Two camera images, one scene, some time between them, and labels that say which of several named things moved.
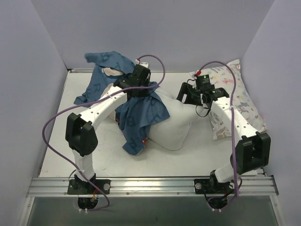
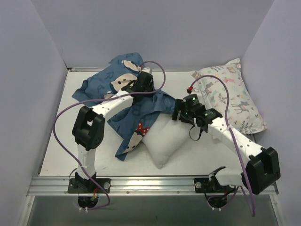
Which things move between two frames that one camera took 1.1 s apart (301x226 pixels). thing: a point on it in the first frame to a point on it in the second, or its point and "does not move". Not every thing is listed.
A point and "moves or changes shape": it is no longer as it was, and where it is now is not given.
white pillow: x=172 y=133 moves or changes shape
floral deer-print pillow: x=223 y=76 does not move
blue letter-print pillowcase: x=134 y=116 moves or changes shape
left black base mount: x=78 y=187 does not move
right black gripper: x=186 y=94 to x=179 y=111
